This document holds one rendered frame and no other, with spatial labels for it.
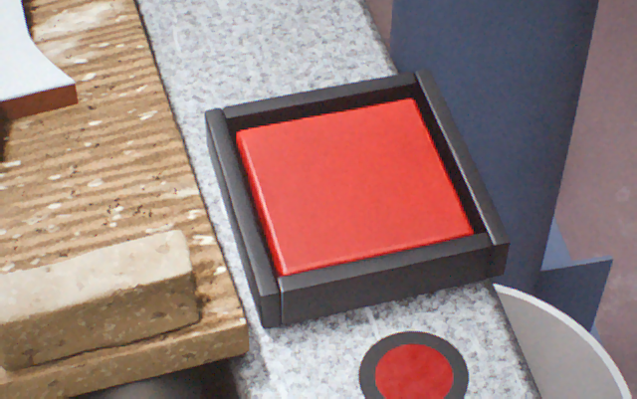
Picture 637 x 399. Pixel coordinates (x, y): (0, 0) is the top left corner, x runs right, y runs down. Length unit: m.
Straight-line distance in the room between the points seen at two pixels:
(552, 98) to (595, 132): 0.69
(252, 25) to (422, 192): 0.11
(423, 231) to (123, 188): 0.09
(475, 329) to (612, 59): 1.48
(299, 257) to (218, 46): 0.11
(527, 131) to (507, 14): 0.14
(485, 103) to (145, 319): 0.71
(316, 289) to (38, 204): 0.09
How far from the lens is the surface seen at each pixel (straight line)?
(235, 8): 0.47
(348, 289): 0.37
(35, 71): 0.41
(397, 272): 0.37
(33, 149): 0.40
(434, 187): 0.40
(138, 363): 0.36
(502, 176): 1.10
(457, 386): 0.37
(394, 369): 0.37
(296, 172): 0.40
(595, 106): 1.77
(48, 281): 0.34
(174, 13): 0.47
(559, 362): 1.10
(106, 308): 0.34
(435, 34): 1.00
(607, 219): 1.64
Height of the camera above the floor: 1.23
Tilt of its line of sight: 49 degrees down
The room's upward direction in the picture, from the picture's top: 1 degrees clockwise
